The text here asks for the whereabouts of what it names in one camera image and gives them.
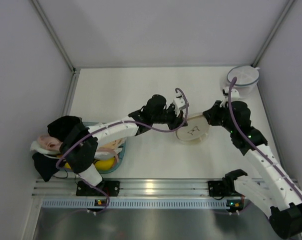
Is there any beige mesh laundry bag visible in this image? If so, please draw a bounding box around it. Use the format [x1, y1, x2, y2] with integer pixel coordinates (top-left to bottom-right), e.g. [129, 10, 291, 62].
[175, 112, 210, 145]

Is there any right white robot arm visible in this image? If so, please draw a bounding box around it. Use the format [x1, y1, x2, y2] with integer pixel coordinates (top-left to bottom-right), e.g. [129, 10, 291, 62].
[203, 100, 302, 240]

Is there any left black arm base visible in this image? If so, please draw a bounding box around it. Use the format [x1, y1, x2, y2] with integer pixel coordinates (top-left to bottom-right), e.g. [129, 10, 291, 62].
[76, 180, 120, 197]

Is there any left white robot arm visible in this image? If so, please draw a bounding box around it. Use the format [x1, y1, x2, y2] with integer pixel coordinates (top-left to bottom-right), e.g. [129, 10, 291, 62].
[60, 92, 189, 188]

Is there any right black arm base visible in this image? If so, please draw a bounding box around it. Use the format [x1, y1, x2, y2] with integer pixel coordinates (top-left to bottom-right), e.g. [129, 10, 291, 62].
[208, 178, 241, 198]

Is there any white blue-rimmed laundry bag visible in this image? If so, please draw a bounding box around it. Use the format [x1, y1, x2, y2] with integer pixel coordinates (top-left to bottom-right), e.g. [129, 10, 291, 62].
[226, 65, 260, 99]

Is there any beige bra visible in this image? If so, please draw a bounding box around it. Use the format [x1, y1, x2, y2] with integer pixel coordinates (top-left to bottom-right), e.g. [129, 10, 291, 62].
[96, 138, 126, 153]

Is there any yellow padded bra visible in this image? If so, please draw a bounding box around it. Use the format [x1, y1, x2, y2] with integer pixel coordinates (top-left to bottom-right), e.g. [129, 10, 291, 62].
[63, 157, 116, 172]

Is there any pink bra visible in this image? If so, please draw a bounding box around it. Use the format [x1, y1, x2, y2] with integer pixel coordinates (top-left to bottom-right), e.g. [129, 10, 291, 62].
[37, 135, 62, 151]

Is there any teal plastic basket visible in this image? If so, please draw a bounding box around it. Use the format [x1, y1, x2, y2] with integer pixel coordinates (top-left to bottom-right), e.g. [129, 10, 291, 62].
[56, 122, 125, 174]

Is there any black garment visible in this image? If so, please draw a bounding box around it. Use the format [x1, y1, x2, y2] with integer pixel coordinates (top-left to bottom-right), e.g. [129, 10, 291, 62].
[47, 115, 81, 142]

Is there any white lace garment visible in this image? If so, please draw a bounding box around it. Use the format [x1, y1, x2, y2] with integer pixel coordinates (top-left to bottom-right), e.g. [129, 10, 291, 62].
[30, 141, 59, 155]

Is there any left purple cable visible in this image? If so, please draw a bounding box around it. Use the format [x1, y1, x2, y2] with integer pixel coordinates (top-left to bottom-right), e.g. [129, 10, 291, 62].
[55, 87, 190, 186]

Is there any purple cable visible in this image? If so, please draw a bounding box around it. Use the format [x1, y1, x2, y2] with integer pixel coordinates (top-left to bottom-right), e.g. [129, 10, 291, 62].
[228, 76, 302, 221]
[55, 87, 190, 186]

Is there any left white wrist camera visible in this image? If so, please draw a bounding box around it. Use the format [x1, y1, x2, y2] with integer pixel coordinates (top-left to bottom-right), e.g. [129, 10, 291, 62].
[173, 92, 189, 116]

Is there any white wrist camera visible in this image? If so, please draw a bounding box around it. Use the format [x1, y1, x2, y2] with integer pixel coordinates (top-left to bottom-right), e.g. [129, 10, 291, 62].
[220, 86, 240, 107]
[173, 92, 189, 116]

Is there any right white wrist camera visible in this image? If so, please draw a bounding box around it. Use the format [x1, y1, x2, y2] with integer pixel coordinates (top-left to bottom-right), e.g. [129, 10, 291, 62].
[220, 86, 240, 107]

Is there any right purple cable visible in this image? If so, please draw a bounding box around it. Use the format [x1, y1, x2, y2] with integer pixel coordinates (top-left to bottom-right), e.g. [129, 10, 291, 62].
[228, 76, 302, 221]

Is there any perforated cable duct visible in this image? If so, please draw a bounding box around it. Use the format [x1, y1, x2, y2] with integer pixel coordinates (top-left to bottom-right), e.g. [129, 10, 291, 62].
[42, 198, 230, 210]

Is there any aluminium mounting rail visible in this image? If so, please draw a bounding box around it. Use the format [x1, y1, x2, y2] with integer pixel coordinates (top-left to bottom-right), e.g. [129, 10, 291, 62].
[32, 177, 221, 199]

